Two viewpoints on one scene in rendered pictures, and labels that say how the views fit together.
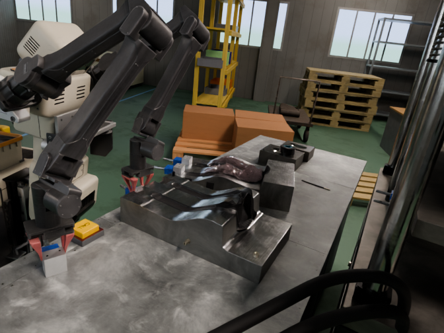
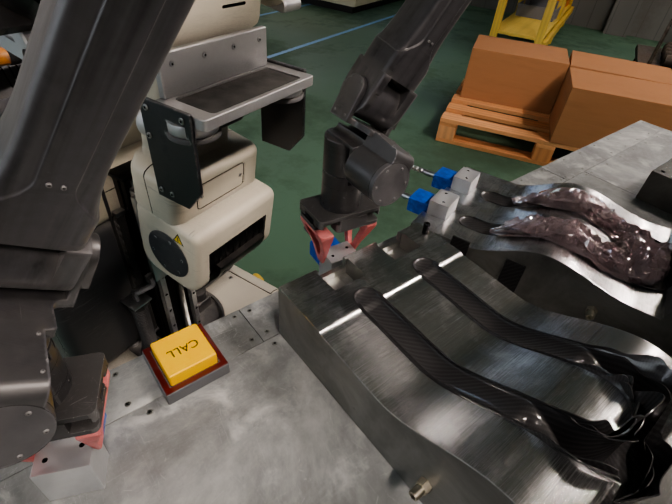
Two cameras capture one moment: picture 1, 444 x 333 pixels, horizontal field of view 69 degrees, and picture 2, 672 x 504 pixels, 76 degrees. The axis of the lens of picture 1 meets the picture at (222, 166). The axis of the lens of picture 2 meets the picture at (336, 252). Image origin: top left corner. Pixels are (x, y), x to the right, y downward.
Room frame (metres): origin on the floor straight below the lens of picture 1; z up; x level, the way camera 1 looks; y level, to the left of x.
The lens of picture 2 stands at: (0.58, 0.11, 1.28)
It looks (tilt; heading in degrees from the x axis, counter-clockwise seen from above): 40 degrees down; 21
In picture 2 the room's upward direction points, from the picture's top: 6 degrees clockwise
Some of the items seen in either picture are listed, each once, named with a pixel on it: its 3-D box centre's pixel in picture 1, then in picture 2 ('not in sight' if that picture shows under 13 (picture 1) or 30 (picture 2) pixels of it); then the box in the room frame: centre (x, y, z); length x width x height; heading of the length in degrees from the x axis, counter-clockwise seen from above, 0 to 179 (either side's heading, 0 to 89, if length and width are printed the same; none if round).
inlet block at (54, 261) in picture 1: (49, 251); (80, 420); (0.69, 0.43, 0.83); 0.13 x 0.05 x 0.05; 40
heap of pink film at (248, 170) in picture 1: (233, 166); (586, 225); (1.27, -0.05, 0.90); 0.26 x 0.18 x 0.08; 81
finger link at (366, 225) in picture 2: (140, 179); (344, 230); (1.07, 0.29, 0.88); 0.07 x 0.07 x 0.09; 56
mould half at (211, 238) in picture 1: (206, 212); (496, 385); (0.91, 0.03, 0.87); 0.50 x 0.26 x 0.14; 63
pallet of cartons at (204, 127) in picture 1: (232, 136); (554, 103); (3.92, -0.09, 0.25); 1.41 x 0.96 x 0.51; 95
